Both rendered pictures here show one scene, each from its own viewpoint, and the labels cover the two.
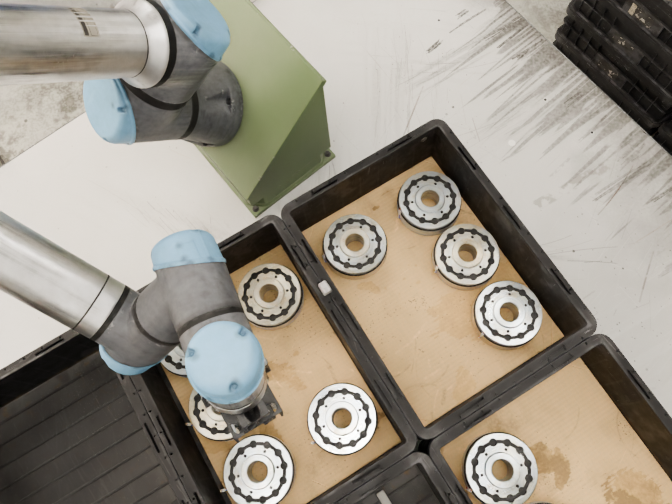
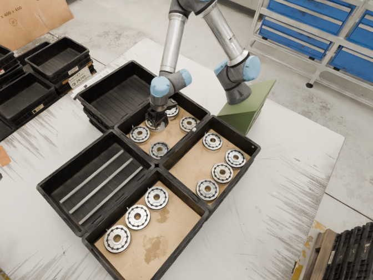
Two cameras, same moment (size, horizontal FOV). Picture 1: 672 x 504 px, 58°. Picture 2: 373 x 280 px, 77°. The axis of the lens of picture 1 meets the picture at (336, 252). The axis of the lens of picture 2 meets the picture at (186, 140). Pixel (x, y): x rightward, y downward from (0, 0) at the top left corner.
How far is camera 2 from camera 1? 0.54 m
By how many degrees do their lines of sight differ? 27
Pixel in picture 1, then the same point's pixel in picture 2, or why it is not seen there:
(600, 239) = (252, 233)
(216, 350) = (161, 80)
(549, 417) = (178, 213)
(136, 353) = not seen: hidden behind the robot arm
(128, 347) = not seen: hidden behind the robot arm
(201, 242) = (187, 76)
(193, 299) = (172, 76)
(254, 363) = (160, 89)
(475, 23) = (313, 170)
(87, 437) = (139, 97)
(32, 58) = (216, 29)
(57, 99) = not seen: hidden behind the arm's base
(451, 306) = (204, 174)
